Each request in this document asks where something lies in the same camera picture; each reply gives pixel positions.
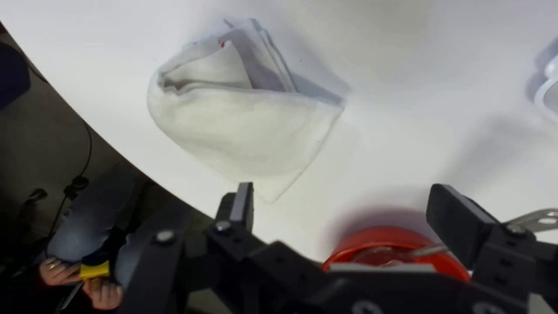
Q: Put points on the operator right hand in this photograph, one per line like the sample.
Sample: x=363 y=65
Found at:
x=58 y=273

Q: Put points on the yellow handheld object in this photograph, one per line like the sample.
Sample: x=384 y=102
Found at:
x=95 y=271

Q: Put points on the seated person in jeans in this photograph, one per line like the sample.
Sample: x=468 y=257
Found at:
x=93 y=220

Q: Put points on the white towel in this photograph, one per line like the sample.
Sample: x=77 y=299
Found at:
x=245 y=128

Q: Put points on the red plastic bowl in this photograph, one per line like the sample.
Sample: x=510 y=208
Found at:
x=377 y=245

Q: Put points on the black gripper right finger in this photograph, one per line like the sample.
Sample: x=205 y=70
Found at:
x=464 y=227

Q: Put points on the operator left hand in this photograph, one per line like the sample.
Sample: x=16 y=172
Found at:
x=105 y=295

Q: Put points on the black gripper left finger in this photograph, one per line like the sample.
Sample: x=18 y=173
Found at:
x=241 y=210

